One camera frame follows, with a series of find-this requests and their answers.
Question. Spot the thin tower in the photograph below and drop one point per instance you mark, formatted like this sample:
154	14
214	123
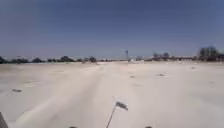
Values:
126	55

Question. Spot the row of trees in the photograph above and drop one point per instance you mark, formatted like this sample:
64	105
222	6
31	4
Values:
66	59

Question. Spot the robot's own part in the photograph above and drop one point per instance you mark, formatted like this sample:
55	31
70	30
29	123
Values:
72	127
148	127

